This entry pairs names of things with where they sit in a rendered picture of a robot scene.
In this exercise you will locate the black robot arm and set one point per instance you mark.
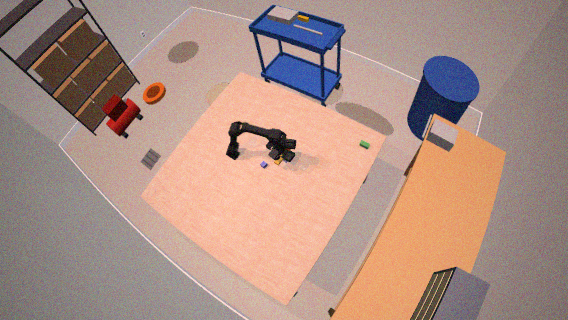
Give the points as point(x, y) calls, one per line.
point(273, 135)

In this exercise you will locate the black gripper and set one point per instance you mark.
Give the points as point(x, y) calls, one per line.
point(287, 155)

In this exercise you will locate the green block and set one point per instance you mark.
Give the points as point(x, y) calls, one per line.
point(364, 144)

